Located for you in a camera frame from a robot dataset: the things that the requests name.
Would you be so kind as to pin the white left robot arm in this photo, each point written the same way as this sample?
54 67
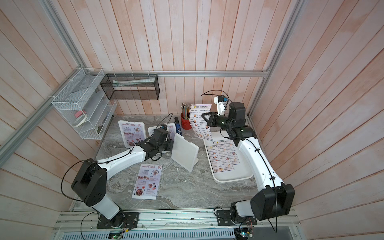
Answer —
90 183

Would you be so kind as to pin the white menu holder front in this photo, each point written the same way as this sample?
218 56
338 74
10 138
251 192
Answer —
184 153

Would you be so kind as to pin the white tape roll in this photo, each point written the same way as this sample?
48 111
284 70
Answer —
80 120

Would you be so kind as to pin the white plastic tray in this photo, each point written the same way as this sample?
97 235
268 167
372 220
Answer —
241 172

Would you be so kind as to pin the white menu holder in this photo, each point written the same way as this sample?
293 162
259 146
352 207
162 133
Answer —
171 128
132 132
184 153

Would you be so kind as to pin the white menu holder left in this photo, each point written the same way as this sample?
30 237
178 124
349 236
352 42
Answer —
132 132

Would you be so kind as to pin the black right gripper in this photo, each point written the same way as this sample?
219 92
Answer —
213 122

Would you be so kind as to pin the pink eraser block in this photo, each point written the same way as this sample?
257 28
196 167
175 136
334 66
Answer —
79 113

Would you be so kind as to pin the black mesh wall basket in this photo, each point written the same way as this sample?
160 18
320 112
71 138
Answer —
131 87

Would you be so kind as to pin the white wire wall shelf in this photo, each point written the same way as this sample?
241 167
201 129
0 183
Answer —
83 92

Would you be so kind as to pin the red metal bucket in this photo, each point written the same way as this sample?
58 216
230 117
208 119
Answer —
185 123

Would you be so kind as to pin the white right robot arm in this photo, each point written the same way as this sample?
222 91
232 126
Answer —
273 199

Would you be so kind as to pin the red special menu sheet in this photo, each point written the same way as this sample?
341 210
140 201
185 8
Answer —
148 182

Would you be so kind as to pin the dim sum inn menu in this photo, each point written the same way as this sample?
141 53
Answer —
198 124
223 156

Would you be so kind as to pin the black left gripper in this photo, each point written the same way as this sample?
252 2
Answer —
170 142

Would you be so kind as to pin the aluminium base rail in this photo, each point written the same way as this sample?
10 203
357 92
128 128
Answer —
176 224

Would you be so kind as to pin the white menu holder middle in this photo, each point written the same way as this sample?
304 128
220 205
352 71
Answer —
171 128

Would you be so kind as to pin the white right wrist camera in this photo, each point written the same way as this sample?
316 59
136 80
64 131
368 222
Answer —
221 103

